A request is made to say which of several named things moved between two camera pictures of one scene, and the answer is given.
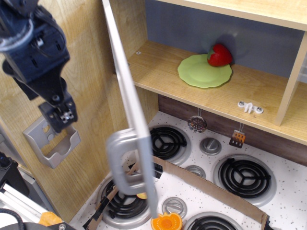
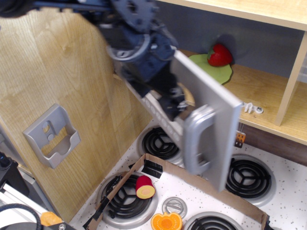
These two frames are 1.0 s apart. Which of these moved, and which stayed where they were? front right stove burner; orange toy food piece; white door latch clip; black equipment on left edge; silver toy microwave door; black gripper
Moved: silver toy microwave door; black gripper
Stayed: orange toy food piece; front right stove burner; black equipment on left edge; white door latch clip
